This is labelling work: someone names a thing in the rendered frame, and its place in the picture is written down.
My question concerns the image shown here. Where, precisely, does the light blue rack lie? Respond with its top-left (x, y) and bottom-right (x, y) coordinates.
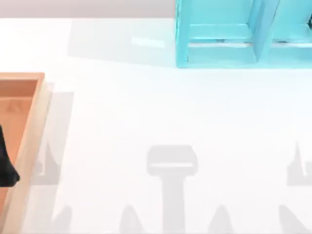
top-left (175, 0), bottom-right (312, 69)

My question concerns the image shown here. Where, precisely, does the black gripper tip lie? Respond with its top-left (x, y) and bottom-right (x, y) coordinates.
top-left (0, 124), bottom-right (20, 189)

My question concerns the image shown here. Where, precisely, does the shallow salmon-coloured box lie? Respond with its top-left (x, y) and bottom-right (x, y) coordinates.
top-left (0, 72), bottom-right (53, 234)

